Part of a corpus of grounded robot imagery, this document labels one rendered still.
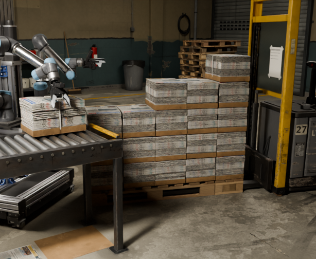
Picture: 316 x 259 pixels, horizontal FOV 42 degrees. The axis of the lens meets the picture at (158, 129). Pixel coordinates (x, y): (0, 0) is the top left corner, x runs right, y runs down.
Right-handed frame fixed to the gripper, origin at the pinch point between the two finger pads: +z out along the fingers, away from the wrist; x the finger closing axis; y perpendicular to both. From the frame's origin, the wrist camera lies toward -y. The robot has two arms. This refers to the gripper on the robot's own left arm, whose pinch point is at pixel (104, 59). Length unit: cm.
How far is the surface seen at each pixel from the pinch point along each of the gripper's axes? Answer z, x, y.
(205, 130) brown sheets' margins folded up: 88, 41, 55
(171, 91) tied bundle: 56, 39, 19
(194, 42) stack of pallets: 220, -588, 79
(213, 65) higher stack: 99, 13, 2
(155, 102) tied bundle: 42, 41, 28
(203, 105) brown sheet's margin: 85, 38, 32
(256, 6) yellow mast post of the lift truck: 153, -37, -47
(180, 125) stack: 65, 42, 49
